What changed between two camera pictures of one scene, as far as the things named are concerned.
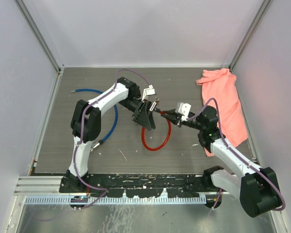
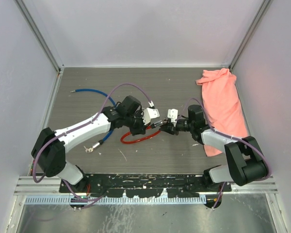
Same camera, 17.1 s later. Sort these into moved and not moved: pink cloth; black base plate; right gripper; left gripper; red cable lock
Moved: left gripper; red cable lock; right gripper
Not moved: black base plate; pink cloth
